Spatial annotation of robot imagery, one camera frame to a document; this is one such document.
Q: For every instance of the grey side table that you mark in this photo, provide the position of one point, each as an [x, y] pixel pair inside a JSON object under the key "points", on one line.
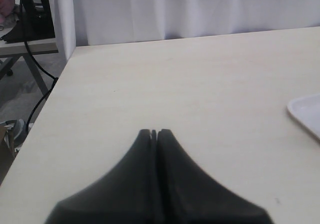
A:
{"points": [[12, 52]]}

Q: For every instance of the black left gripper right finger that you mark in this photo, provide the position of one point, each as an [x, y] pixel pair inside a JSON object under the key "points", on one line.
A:
{"points": [[191, 196]]}

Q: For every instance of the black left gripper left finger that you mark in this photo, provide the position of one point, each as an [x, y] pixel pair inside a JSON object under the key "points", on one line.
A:
{"points": [[128, 194]]}

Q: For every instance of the pink plush toy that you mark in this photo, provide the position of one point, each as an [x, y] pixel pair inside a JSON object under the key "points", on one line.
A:
{"points": [[6, 8]]}

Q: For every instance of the white backdrop curtain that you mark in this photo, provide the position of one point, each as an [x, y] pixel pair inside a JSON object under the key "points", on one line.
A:
{"points": [[97, 22]]}

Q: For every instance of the white rectangular plastic tray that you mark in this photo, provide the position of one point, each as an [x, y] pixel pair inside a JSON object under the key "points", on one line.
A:
{"points": [[305, 110]]}

